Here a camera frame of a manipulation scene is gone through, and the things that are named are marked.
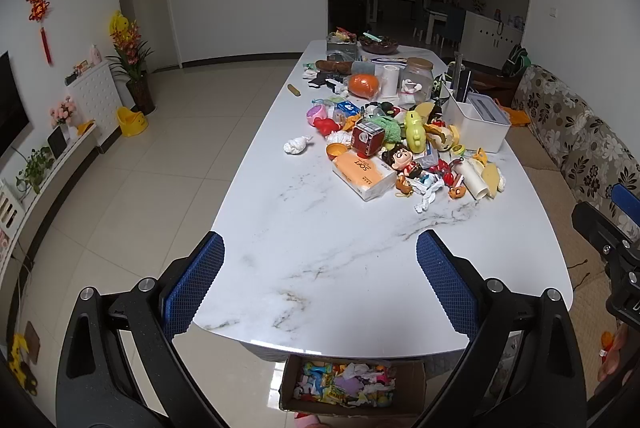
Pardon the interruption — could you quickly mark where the orange white tissue pack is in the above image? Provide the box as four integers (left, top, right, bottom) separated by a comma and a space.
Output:
332, 151, 397, 201

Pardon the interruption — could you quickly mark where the big-head doll figure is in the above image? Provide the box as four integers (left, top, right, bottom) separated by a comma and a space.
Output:
382, 143, 423, 179

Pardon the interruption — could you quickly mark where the yellow-green dinosaur toy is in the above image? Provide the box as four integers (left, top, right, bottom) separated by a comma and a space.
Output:
405, 110, 426, 154

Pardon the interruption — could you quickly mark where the red toy box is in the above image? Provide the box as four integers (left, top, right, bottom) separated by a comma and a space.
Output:
350, 120, 385, 158

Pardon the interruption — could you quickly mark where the cardboard trash box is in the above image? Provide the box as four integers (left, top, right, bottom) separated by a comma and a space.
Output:
279, 354, 426, 418

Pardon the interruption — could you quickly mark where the floral sofa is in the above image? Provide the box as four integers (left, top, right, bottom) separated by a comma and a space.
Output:
510, 62, 640, 239

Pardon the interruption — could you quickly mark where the yellow sponge piece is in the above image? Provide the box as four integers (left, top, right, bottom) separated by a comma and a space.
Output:
482, 162, 506, 198

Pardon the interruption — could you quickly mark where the white storage box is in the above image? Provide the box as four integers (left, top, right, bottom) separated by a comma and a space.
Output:
442, 93, 511, 154

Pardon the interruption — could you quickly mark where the green plush cloth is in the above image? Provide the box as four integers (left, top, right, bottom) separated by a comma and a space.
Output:
369, 116, 402, 144

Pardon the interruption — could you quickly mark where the yellow potty chair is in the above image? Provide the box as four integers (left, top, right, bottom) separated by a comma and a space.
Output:
116, 106, 149, 137

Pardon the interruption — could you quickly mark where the orange plastic bowl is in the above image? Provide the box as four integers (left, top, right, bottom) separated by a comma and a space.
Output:
326, 143, 348, 161

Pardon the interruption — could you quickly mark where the crumpled white tissue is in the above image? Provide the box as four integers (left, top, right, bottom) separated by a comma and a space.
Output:
283, 135, 314, 155

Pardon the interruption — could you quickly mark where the clear glass jar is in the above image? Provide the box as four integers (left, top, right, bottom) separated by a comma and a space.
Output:
398, 57, 434, 106

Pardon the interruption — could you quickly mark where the red plastic toy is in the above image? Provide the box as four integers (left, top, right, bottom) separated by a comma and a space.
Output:
314, 118, 342, 137

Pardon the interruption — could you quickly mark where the white radiator cover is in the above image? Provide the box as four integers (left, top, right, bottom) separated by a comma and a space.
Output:
67, 60, 122, 147

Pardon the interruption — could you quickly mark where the orange ball in bag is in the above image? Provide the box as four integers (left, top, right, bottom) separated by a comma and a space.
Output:
347, 73, 380, 100

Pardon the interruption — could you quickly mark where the white paper roll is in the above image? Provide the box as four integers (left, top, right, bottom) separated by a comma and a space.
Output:
381, 65, 399, 98

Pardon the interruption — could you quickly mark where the pink round toy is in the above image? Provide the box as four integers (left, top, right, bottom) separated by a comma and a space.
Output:
306, 104, 328, 127

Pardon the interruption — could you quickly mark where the black television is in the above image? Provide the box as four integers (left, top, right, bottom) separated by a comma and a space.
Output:
0, 52, 29, 154

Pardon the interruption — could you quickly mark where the white cabinet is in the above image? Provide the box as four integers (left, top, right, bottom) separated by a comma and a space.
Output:
460, 12, 523, 70

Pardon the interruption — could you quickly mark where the potted yellow flower plant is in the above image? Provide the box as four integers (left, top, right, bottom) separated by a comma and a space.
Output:
108, 10, 155, 116

